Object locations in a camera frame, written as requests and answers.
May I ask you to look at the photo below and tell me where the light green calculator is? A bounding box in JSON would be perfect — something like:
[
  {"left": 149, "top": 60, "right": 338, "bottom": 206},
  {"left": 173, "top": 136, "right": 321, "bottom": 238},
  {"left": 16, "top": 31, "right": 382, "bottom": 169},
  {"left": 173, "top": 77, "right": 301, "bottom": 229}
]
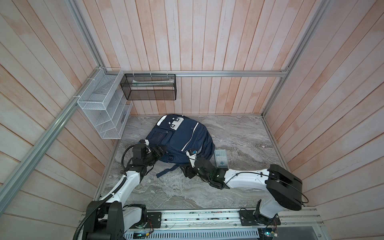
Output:
[{"left": 214, "top": 149, "right": 228, "bottom": 168}]

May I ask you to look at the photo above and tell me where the navy blue student backpack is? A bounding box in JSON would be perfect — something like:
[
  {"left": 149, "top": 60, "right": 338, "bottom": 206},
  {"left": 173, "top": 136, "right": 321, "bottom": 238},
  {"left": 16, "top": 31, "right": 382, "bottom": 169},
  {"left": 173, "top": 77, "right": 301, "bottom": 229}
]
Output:
[{"left": 146, "top": 115, "right": 216, "bottom": 178}]

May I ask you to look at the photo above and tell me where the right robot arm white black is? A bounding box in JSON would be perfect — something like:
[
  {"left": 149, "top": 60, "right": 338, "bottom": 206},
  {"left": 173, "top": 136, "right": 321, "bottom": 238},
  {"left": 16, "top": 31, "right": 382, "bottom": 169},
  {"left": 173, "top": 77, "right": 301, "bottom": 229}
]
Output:
[{"left": 181, "top": 158, "right": 304, "bottom": 222}]

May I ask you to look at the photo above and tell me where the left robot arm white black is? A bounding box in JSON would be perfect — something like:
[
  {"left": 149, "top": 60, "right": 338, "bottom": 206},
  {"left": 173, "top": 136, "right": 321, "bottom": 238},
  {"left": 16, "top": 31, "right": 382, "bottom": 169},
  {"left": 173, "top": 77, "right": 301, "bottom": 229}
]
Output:
[{"left": 73, "top": 140, "right": 166, "bottom": 240}]

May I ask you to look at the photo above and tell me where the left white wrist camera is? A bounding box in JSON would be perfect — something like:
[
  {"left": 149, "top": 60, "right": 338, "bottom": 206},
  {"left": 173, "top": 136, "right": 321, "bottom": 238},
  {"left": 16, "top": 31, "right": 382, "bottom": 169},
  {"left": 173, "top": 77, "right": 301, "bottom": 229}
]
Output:
[{"left": 140, "top": 139, "right": 151, "bottom": 154}]

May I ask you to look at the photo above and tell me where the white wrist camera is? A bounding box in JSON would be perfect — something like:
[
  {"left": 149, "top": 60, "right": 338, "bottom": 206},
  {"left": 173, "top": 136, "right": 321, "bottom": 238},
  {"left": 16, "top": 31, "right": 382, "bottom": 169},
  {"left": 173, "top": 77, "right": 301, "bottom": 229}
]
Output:
[
  {"left": 140, "top": 139, "right": 151, "bottom": 154},
  {"left": 186, "top": 149, "right": 198, "bottom": 168}
]

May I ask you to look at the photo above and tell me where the left black corrugated cable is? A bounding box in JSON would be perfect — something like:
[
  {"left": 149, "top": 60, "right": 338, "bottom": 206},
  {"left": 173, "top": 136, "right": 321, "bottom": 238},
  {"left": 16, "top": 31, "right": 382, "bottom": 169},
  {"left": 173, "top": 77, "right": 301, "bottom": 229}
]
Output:
[{"left": 72, "top": 143, "right": 142, "bottom": 240}]

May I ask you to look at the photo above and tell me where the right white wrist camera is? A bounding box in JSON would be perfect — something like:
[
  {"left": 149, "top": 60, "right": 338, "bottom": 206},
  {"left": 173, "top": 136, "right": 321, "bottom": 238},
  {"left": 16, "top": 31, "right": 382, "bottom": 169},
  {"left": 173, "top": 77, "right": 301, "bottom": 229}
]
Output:
[{"left": 186, "top": 149, "right": 198, "bottom": 168}]

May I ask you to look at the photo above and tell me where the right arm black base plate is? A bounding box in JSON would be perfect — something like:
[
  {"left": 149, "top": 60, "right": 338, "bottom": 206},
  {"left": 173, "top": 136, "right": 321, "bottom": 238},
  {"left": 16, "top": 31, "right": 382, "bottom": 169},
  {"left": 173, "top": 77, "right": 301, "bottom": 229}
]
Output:
[{"left": 238, "top": 208, "right": 281, "bottom": 227}]

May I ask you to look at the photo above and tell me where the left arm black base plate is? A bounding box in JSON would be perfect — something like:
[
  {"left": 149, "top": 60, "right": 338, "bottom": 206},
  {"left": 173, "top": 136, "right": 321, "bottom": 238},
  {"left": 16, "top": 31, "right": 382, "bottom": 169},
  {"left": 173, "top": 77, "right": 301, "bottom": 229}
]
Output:
[{"left": 145, "top": 212, "right": 162, "bottom": 230}]

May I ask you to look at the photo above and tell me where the white wire mesh shelf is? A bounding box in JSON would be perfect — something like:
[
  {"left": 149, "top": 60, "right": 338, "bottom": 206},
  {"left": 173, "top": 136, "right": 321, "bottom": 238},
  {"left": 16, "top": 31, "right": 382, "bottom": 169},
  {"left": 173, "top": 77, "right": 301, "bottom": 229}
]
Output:
[{"left": 78, "top": 68, "right": 133, "bottom": 140}]

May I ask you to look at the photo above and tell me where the black mesh wall basket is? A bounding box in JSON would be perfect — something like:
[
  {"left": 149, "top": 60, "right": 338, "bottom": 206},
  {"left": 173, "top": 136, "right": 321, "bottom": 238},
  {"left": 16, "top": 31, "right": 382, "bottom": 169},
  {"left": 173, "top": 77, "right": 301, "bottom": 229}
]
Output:
[{"left": 120, "top": 74, "right": 177, "bottom": 101}]

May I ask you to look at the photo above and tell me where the horizontal aluminium wall rail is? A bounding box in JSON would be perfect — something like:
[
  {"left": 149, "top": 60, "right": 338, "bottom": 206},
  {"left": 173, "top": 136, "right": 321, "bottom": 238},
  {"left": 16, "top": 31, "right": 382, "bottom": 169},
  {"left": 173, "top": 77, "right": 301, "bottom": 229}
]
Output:
[{"left": 105, "top": 68, "right": 288, "bottom": 78}]

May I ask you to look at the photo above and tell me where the aluminium front rail frame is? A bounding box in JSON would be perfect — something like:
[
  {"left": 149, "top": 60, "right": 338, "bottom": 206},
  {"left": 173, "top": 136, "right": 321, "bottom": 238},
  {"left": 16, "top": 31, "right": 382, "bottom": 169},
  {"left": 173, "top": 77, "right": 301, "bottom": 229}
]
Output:
[{"left": 123, "top": 207, "right": 331, "bottom": 240}]

